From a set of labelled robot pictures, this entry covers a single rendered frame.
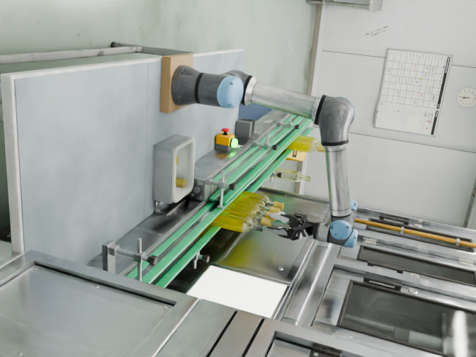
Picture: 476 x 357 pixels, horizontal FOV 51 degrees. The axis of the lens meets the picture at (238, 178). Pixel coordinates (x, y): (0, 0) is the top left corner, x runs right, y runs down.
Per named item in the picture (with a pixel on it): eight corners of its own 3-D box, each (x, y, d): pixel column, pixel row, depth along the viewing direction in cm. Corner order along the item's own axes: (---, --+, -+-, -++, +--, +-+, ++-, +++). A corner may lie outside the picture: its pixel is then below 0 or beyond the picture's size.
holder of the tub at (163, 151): (152, 212, 193) (171, 217, 190) (153, 144, 183) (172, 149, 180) (173, 197, 208) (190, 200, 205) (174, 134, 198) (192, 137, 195)
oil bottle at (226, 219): (200, 223, 207) (248, 234, 201) (201, 211, 205) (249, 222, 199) (206, 217, 212) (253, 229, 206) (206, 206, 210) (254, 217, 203)
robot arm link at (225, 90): (198, 74, 176) (234, 78, 172) (212, 70, 188) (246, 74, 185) (197, 107, 180) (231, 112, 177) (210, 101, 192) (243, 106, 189)
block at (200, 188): (188, 199, 207) (204, 202, 205) (189, 178, 203) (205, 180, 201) (192, 195, 210) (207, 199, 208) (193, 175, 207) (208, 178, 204)
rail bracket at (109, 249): (86, 278, 151) (151, 297, 145) (84, 229, 145) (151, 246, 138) (95, 270, 156) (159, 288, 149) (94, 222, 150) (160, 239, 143)
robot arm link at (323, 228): (325, 245, 198) (328, 227, 195) (314, 243, 199) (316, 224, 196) (329, 238, 204) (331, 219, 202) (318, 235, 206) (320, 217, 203)
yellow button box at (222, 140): (214, 148, 242) (228, 151, 239) (214, 134, 239) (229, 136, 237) (219, 144, 248) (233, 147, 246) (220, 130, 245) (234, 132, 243)
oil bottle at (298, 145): (279, 147, 311) (323, 155, 303) (280, 139, 309) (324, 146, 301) (281, 145, 316) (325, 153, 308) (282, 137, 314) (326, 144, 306)
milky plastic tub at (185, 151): (154, 200, 190) (173, 205, 188) (154, 144, 182) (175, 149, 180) (174, 185, 206) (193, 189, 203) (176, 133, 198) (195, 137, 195)
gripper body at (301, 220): (291, 228, 210) (319, 234, 207) (286, 236, 203) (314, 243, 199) (293, 212, 208) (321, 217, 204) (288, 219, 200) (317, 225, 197)
